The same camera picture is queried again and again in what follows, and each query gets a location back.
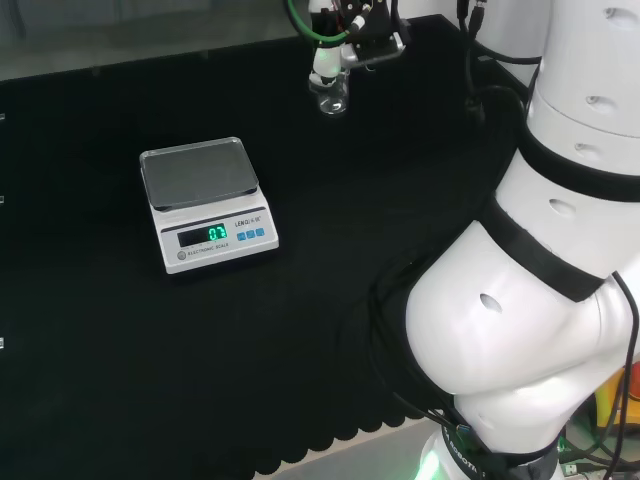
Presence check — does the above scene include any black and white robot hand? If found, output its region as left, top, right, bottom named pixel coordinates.
left=307, top=0, right=397, bottom=87

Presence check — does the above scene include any small clear glass beaker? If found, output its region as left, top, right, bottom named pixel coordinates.
left=308, top=68, right=352, bottom=117

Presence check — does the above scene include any white electronic balance steel pan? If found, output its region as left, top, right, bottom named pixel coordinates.
left=138, top=136, right=281, bottom=276

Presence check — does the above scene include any black bench cloth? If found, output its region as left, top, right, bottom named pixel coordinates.
left=0, top=13, right=532, bottom=480

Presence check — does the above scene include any green cable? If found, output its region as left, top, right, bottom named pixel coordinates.
left=283, top=0, right=351, bottom=44

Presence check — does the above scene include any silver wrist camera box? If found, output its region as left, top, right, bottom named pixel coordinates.
left=341, top=31, right=407, bottom=68

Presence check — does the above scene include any black cable bundle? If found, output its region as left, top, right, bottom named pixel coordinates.
left=453, top=0, right=544, bottom=122

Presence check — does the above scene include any thin black cable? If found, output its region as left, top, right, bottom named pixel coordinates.
left=597, top=269, right=640, bottom=480

